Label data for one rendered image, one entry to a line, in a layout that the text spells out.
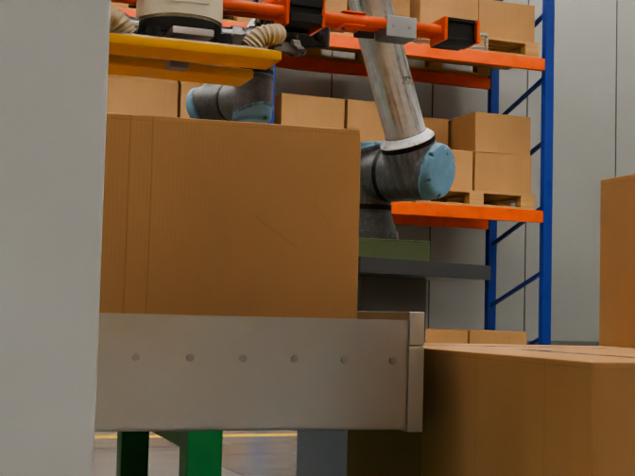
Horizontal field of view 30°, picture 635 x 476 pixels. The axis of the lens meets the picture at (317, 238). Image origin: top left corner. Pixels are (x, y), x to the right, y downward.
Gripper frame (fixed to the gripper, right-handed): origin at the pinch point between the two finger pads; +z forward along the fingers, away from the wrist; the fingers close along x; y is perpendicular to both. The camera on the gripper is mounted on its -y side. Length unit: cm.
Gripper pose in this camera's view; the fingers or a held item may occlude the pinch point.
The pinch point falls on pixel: (307, 18)
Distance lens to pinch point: 249.6
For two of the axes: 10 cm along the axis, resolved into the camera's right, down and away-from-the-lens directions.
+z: 3.4, -0.5, -9.4
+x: 0.2, -10.0, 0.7
